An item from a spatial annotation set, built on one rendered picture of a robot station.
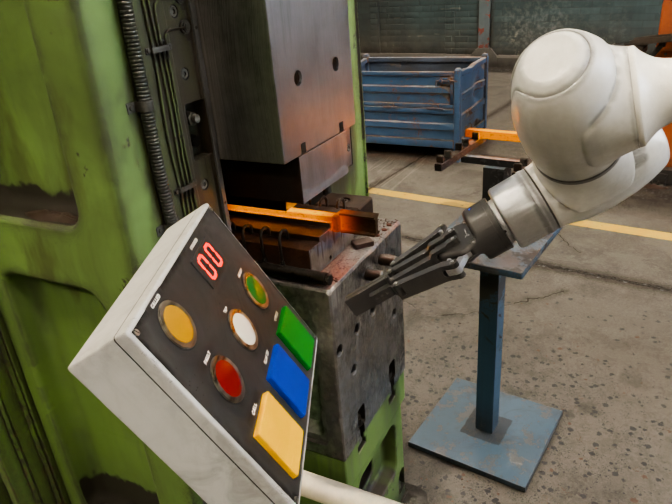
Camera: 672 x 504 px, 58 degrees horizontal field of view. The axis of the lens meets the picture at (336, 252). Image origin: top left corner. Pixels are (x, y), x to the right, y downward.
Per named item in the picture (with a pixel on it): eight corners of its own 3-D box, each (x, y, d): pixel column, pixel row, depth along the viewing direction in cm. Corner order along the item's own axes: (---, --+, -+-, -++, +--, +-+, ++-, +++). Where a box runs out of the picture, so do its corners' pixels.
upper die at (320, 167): (349, 172, 133) (346, 129, 129) (304, 204, 117) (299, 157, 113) (198, 159, 151) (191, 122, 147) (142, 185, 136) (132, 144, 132)
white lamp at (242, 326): (266, 336, 78) (261, 307, 76) (245, 356, 75) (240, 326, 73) (246, 331, 80) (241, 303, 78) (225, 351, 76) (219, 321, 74)
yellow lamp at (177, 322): (206, 332, 66) (199, 298, 65) (178, 356, 63) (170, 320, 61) (184, 327, 68) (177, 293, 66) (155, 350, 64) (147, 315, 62)
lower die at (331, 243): (353, 240, 140) (351, 206, 136) (311, 279, 124) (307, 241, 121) (209, 220, 158) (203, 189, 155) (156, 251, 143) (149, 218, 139)
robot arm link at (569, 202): (530, 185, 85) (507, 138, 74) (636, 123, 81) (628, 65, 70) (569, 245, 79) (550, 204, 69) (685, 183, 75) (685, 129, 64)
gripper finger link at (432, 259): (469, 256, 81) (471, 260, 80) (399, 296, 84) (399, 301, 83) (455, 233, 80) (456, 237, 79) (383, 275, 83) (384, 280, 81)
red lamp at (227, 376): (253, 385, 69) (248, 354, 67) (229, 410, 66) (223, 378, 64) (231, 379, 71) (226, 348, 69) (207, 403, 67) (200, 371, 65)
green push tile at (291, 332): (315, 339, 93) (286, 304, 90) (311, 369, 86) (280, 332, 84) (305, 344, 93) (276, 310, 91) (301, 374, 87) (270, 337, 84)
